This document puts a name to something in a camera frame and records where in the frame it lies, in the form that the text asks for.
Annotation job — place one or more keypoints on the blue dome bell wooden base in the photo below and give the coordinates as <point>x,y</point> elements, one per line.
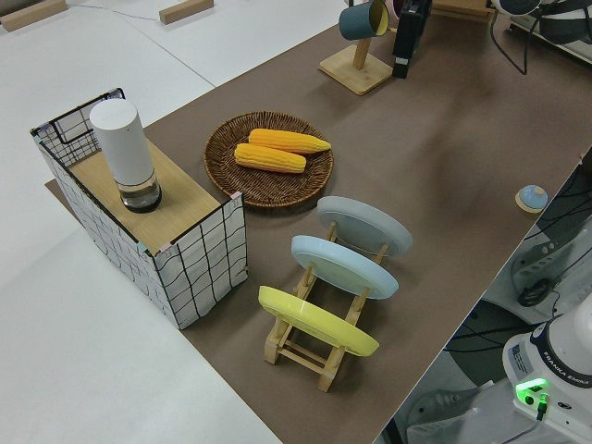
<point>532,196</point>

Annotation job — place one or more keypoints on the brown table mat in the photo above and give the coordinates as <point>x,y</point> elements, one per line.
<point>393,152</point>

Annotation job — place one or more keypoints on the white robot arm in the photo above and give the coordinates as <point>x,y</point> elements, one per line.
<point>555,370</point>

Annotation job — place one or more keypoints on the white cylindrical humidifier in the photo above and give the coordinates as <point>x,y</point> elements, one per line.
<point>122,148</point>

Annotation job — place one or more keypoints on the wooden mug tree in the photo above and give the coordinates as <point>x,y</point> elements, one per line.
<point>358,74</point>

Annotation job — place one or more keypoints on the white grid pattern storage box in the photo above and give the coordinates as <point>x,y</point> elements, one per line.
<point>203,268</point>

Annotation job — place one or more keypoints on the yellow plate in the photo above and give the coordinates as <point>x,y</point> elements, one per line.
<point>314,319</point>

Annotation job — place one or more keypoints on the teal mug with yellow interior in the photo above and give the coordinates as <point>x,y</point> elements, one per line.
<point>358,20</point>

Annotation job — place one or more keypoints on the grey plate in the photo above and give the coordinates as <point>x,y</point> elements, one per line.
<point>365,222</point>

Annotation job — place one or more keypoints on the wooden block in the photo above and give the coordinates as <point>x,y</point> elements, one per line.
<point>185,11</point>
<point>462,7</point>
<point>32,14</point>

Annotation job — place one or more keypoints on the wooden plate rack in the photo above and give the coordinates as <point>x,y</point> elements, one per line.
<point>329,370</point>

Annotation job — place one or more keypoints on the brown wicker basket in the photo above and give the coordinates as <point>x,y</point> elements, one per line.
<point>268,189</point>

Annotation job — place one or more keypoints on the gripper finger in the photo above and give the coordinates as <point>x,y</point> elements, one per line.
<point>401,67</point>

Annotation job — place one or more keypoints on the yellow corn cob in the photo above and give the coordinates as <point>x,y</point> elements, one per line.
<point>270,158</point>
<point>291,141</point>

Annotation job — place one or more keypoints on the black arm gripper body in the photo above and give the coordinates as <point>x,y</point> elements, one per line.
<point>413,23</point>

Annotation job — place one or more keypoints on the light blue plate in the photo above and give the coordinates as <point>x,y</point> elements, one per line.
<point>342,266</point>

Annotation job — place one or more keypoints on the wooden lid board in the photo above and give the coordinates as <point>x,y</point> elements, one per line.
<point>185,199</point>

